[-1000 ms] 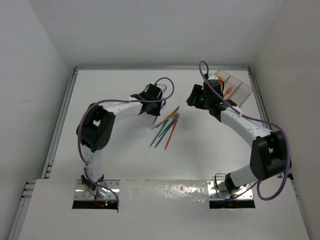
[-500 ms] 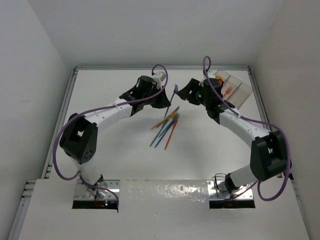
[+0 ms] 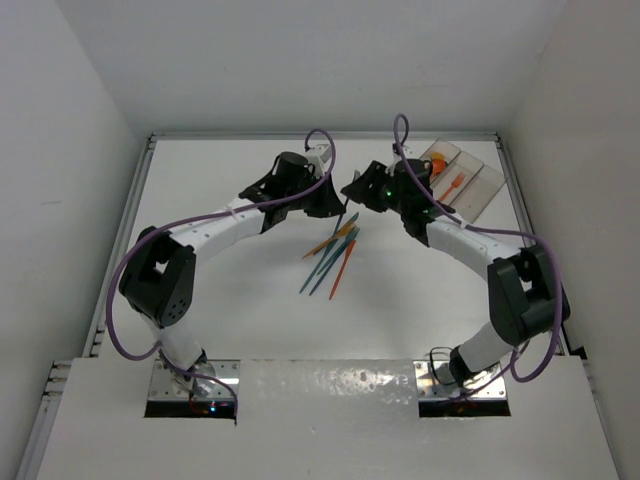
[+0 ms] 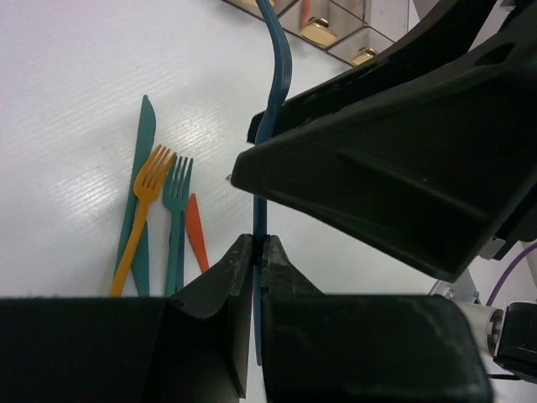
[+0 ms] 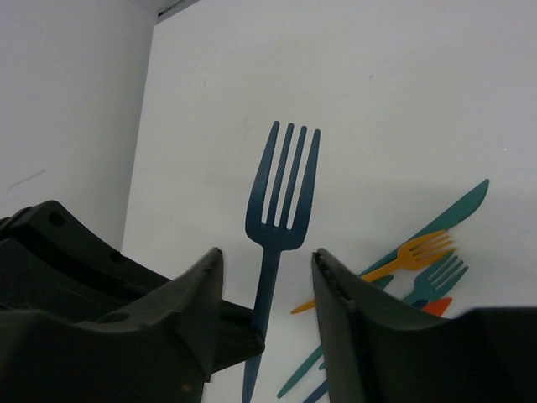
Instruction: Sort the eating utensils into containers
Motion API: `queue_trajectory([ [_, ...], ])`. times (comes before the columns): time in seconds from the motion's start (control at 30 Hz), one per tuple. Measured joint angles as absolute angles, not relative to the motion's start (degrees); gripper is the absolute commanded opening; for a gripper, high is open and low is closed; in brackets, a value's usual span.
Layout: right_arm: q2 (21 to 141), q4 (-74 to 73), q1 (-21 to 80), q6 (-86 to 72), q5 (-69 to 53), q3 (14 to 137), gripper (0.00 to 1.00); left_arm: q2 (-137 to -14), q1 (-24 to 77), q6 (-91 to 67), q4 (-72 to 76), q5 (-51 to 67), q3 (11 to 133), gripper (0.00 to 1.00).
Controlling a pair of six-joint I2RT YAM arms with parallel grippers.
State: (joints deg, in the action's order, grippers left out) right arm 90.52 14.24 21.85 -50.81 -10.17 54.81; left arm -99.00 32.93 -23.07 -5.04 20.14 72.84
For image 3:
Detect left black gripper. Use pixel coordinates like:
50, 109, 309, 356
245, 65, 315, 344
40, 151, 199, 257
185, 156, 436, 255
285, 171, 345, 219

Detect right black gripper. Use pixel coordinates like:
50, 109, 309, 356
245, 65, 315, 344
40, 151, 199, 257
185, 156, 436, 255
342, 161, 409, 215

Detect dark blue fork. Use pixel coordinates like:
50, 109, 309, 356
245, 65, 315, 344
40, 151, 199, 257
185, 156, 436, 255
331, 169, 362, 236

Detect yellow fork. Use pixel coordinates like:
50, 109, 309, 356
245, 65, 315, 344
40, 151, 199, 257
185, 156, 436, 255
303, 236, 338, 259

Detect orange-red spoon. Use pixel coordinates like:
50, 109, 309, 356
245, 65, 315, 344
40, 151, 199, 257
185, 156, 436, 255
430, 158, 448, 177

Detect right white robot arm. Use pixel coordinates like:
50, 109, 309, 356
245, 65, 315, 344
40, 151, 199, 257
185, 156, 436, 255
341, 146, 570, 388

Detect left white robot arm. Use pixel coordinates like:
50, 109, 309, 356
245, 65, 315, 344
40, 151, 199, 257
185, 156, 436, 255
118, 144, 345, 372

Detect orange-red knife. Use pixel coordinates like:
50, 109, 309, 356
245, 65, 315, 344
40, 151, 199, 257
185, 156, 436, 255
329, 240, 356, 301

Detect dark blue knife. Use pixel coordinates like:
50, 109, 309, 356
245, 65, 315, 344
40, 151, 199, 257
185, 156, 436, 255
309, 240, 351, 296

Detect clear container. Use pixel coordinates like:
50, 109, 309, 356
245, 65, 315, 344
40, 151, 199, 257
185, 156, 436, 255
451, 166, 505, 223
419, 139, 461, 181
432, 151, 484, 206

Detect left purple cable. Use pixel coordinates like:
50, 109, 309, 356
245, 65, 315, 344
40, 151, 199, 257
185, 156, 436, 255
105, 128, 337, 416

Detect purple cable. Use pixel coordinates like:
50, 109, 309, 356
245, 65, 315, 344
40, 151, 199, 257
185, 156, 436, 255
105, 128, 337, 416
392, 113, 564, 401

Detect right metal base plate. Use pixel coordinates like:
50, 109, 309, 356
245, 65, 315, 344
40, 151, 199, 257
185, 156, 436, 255
413, 359, 508, 403

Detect metal base plate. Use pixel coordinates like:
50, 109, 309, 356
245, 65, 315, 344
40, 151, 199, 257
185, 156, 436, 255
413, 359, 508, 403
144, 360, 240, 420

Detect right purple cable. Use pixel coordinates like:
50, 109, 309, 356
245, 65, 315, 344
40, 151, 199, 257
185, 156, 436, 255
392, 113, 564, 401

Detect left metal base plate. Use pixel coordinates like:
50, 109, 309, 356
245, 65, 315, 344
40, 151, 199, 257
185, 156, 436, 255
144, 360, 240, 420

